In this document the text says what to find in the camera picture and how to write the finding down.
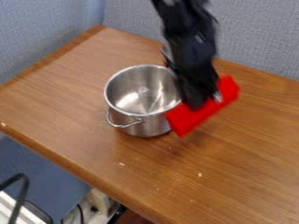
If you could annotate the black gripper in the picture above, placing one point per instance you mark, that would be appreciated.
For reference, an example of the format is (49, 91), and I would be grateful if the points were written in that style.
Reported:
(190, 33)

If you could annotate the red plastic block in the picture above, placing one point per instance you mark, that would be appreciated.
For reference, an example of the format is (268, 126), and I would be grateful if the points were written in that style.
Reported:
(185, 119)

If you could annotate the stainless steel pot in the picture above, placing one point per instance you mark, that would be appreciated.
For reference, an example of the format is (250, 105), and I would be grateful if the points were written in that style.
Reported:
(141, 94)

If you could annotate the white clutter under table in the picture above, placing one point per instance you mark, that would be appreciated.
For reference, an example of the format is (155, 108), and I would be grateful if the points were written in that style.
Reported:
(97, 209)

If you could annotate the white ribbed appliance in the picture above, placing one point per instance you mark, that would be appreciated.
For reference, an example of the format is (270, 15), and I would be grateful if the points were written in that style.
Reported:
(26, 214)

